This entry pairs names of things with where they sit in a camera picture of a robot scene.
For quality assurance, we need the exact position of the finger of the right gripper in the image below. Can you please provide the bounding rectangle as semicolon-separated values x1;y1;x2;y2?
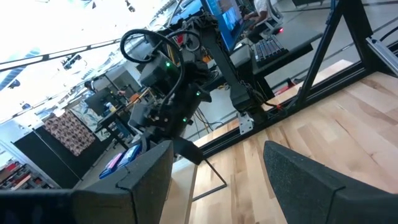
174;136;205;166
139;135;153;155

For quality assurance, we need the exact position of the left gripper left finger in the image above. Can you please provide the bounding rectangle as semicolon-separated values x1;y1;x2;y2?
0;139;174;224

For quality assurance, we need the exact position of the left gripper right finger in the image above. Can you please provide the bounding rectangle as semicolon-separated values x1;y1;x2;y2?
263;140;398;224

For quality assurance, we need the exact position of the blue Frosted Flakes cereal box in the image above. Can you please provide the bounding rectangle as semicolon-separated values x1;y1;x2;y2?
117;143;143;170
98;151;126;180

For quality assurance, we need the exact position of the storage shelf with boxes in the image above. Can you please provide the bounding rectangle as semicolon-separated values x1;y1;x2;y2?
0;158;53;190

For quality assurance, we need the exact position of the black partition panel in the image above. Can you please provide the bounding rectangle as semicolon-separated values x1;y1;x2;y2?
12;126;114;189

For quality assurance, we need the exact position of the person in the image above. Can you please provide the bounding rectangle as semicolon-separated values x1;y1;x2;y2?
83;80;98;98
244;0;282;43

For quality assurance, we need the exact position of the brown patterned cloth panel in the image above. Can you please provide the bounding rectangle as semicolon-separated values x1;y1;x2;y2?
42;109;96;157

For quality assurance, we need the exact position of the computer monitor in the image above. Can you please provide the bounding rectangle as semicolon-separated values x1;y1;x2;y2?
201;0;246;52

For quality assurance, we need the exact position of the black overhead light bar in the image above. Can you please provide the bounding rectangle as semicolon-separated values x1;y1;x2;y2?
0;37;122;68

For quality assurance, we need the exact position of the backlit computer keyboard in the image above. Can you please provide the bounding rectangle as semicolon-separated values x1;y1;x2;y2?
253;34;290;68

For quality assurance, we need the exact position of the black desk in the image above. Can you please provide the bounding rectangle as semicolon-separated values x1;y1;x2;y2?
229;30;324;100

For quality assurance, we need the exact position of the silver metal bracket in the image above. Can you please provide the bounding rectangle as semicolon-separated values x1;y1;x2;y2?
238;111;255;136

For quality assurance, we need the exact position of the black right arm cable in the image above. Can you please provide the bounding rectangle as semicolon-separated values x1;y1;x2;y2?
119;29;187;110

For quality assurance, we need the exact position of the black ceiling camera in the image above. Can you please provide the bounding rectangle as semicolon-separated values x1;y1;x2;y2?
61;53;83;71

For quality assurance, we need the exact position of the black aluminium table frame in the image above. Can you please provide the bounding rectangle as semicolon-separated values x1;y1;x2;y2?
198;0;398;158

